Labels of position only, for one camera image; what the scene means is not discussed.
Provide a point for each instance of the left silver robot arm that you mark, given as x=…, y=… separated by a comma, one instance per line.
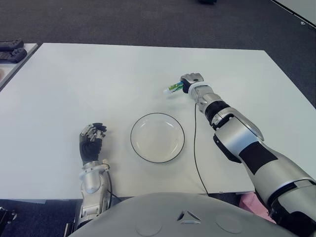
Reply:
x=92, y=187

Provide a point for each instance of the white side table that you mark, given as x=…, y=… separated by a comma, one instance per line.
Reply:
x=17, y=71

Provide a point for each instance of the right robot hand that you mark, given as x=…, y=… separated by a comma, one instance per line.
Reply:
x=193, y=78

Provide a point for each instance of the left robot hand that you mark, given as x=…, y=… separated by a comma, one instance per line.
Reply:
x=90, y=148

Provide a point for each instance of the black game controller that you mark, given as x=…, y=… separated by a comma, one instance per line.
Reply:
x=13, y=54
x=11, y=44

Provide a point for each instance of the white background table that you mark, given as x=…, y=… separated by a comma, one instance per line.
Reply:
x=298, y=8

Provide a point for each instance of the pink foam block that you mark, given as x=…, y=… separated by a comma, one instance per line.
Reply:
x=250, y=203

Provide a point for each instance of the white plate with black rim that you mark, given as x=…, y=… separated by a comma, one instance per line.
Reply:
x=158, y=138

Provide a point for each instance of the green white toothpaste tube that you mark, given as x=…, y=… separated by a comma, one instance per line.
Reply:
x=174, y=88

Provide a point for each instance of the grey robot torso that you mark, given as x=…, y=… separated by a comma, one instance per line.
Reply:
x=172, y=217

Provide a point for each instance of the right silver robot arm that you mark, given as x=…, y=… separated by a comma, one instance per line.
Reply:
x=244, y=148

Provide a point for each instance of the black device under table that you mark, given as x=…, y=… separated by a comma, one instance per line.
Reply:
x=6, y=214

